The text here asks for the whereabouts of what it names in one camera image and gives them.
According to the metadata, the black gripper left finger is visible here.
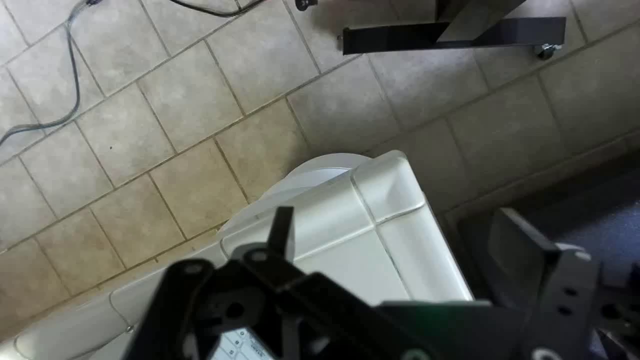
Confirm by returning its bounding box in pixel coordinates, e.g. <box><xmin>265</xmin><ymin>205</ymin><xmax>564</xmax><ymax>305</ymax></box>
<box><xmin>125</xmin><ymin>205</ymin><xmax>376</xmax><ymax>360</ymax></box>

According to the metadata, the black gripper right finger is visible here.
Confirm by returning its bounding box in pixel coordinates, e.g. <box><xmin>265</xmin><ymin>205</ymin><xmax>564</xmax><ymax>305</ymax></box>
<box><xmin>486</xmin><ymin>207</ymin><xmax>604</xmax><ymax>360</ymax></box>

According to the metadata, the small caster wheel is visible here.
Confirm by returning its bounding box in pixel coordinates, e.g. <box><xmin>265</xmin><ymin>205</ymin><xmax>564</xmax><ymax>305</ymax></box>
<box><xmin>534</xmin><ymin>40</ymin><xmax>563</xmax><ymax>63</ymax></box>

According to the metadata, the black metal stand base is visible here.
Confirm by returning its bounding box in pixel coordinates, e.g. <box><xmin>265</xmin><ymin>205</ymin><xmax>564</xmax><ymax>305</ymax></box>
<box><xmin>339</xmin><ymin>0</ymin><xmax>569</xmax><ymax>58</ymax></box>

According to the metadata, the white round pedestal table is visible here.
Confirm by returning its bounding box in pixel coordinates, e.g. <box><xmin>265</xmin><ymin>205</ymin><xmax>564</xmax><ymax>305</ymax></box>
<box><xmin>0</xmin><ymin>149</ymin><xmax>477</xmax><ymax>360</ymax></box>

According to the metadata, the grey floor cable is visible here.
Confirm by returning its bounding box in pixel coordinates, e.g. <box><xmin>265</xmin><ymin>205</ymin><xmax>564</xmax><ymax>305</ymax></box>
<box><xmin>0</xmin><ymin>0</ymin><xmax>103</xmax><ymax>149</ymax></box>

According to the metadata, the black floor cable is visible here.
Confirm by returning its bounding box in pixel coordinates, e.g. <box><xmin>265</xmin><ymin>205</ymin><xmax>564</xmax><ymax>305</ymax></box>
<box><xmin>168</xmin><ymin>0</ymin><xmax>267</xmax><ymax>20</ymax></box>

